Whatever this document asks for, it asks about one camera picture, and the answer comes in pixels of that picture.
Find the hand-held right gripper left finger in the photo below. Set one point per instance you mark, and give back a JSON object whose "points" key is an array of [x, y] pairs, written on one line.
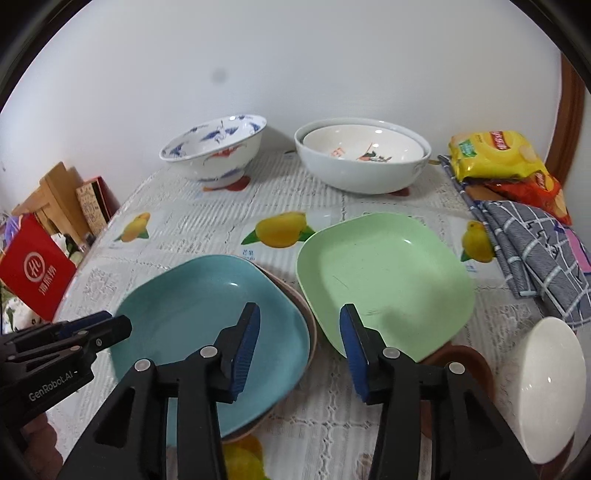
{"points": [[244, 350]]}

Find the fruit print tablecloth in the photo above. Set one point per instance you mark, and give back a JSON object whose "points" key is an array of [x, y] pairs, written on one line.
{"points": [[207, 217]]}

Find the white bowl with printed inside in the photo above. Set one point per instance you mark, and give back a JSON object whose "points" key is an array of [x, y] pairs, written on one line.
{"points": [[351, 141]]}

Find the teal square plate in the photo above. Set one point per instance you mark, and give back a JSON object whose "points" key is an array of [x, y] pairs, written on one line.
{"points": [[184, 314]]}

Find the yellow chip bag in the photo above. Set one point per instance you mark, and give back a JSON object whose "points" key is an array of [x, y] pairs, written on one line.
{"points": [[494, 154]]}

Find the blue crane print bowl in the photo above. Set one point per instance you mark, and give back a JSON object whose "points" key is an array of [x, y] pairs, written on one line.
{"points": [[217, 152]]}

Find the brown wooden door frame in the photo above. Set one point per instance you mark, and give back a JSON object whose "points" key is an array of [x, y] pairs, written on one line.
{"points": [[570, 115]]}

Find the light green square plate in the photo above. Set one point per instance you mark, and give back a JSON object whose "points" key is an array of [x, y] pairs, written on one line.
{"points": [[392, 277]]}

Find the red paper box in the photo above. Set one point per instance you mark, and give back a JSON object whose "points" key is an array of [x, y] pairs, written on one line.
{"points": [[32, 267]]}

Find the pinkish brown square plate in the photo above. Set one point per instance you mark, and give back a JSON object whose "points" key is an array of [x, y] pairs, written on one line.
{"points": [[310, 318]]}

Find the plain white bowl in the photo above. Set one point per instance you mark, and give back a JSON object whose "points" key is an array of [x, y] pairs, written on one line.
{"points": [[545, 387]]}

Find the terracotta saucer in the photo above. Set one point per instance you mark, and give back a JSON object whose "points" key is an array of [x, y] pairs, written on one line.
{"points": [[466, 364]]}

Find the large white patterned bowl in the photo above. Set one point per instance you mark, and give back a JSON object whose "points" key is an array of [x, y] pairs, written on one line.
{"points": [[360, 177]]}

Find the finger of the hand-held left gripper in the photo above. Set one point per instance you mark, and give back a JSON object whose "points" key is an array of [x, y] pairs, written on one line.
{"points": [[113, 328], [87, 321]]}

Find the patterned brown box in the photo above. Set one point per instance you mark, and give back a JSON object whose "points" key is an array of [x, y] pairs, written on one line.
{"points": [[94, 203]]}

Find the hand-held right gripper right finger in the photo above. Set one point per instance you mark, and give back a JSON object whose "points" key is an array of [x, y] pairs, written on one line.
{"points": [[351, 355]]}

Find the grey checked folded cloth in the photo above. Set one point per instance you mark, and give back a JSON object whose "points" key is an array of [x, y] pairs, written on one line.
{"points": [[526, 249]]}

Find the red chip bag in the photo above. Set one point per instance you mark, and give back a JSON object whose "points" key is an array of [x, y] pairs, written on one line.
{"points": [[540, 194]]}

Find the wooden rack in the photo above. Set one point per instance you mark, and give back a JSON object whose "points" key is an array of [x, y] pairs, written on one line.
{"points": [[57, 194]]}

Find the person's left hand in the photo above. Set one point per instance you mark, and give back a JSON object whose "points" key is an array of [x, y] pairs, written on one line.
{"points": [[39, 443]]}

